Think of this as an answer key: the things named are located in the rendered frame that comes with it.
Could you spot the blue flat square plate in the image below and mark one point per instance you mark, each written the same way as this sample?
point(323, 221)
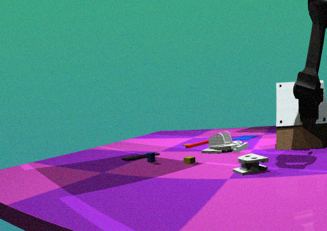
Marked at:
point(244, 137)

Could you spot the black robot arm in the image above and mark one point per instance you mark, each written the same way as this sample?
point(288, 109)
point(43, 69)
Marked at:
point(307, 87)

